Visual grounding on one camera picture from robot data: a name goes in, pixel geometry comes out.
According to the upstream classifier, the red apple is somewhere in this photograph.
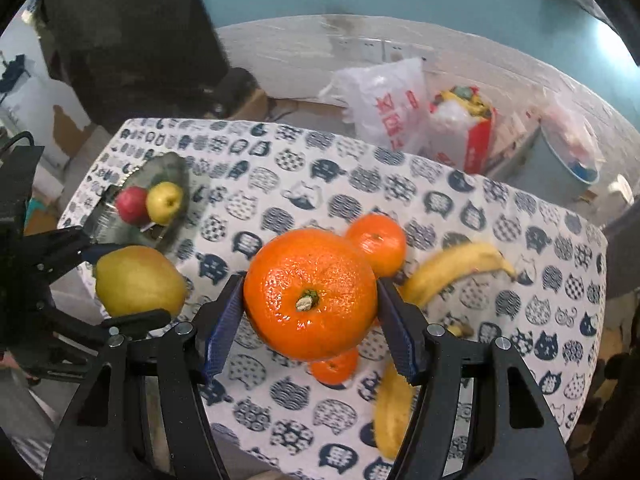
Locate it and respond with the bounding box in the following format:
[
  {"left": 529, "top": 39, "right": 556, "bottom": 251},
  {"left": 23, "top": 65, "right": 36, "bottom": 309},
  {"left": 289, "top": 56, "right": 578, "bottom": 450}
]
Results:
[{"left": 115, "top": 186, "right": 150, "bottom": 226}]

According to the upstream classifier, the yellow green pear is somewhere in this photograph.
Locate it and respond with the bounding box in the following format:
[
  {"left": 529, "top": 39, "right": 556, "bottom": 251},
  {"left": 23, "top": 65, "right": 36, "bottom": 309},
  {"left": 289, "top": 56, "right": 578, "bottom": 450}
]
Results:
[{"left": 145, "top": 181, "right": 183, "bottom": 226}]

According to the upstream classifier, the small tangerine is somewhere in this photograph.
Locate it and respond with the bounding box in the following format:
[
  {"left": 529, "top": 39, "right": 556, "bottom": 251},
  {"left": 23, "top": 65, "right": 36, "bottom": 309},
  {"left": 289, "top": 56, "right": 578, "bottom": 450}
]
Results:
[
  {"left": 309, "top": 348, "right": 359, "bottom": 386},
  {"left": 345, "top": 214, "right": 407, "bottom": 278}
]

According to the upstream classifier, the large orange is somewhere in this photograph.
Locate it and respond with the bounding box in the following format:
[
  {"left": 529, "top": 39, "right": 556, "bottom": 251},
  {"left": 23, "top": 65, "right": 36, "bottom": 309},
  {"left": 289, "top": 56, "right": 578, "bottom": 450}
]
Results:
[{"left": 243, "top": 229, "right": 378, "bottom": 362}]

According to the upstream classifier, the banana with sticker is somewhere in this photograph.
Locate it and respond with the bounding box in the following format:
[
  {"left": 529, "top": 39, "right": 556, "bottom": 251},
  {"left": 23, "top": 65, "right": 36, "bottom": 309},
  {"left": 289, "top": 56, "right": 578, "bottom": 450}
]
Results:
[{"left": 373, "top": 361, "right": 416, "bottom": 460}]

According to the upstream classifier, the green glass plate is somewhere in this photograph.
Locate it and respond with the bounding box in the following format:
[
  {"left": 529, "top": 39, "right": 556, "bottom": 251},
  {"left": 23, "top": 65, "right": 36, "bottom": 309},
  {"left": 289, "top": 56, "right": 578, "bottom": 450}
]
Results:
[{"left": 82, "top": 152, "right": 189, "bottom": 252}]

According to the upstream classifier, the cat pattern tablecloth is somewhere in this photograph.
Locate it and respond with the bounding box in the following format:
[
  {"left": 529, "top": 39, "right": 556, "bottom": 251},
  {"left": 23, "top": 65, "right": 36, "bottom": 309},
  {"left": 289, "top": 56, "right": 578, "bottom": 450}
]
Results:
[{"left": 58, "top": 116, "right": 609, "bottom": 480}]

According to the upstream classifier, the black hanging cloth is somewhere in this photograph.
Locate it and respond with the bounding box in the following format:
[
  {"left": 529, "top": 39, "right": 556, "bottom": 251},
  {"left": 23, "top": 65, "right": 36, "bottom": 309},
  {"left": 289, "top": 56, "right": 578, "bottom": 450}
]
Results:
[{"left": 42, "top": 0, "right": 229, "bottom": 132}]

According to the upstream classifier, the black speaker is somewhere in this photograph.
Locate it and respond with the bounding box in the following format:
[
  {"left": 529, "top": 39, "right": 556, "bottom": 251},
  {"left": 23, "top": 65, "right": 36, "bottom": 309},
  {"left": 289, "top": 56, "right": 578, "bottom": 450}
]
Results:
[{"left": 213, "top": 67, "right": 258, "bottom": 118}]

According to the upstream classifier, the blue trash bin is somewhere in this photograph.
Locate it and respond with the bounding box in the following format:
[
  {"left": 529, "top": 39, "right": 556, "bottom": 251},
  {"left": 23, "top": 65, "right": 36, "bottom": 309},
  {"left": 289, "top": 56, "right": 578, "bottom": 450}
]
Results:
[{"left": 506, "top": 126, "right": 600, "bottom": 206}]

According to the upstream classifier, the white plastic shopping bag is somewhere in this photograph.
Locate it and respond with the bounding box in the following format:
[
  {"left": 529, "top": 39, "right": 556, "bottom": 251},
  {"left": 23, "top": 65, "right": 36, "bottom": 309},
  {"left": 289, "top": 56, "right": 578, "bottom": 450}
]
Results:
[{"left": 319, "top": 58, "right": 430, "bottom": 154}]

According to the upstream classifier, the wall socket strip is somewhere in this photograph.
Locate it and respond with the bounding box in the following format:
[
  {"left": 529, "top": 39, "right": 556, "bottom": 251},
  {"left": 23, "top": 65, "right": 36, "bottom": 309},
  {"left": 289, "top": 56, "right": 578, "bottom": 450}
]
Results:
[{"left": 330, "top": 36, "right": 434, "bottom": 64}]

